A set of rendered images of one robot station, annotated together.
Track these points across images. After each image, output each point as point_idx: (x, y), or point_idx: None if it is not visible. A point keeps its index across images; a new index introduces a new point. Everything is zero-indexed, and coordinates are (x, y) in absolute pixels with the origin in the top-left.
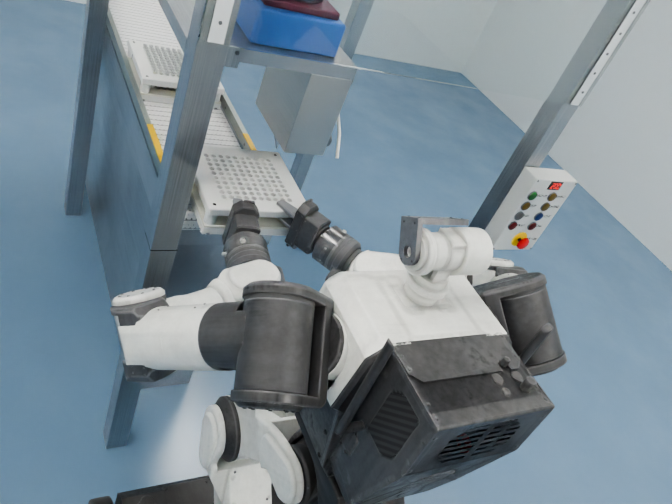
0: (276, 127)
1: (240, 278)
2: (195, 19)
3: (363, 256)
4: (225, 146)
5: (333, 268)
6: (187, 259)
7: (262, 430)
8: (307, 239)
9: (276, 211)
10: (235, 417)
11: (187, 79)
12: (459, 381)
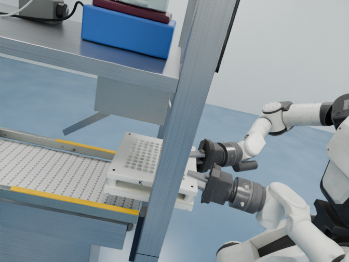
0: (142, 114)
1: (299, 202)
2: (199, 55)
3: (249, 144)
4: (53, 157)
5: (238, 162)
6: (95, 245)
7: (306, 257)
8: (216, 160)
9: (196, 160)
10: None
11: (199, 112)
12: None
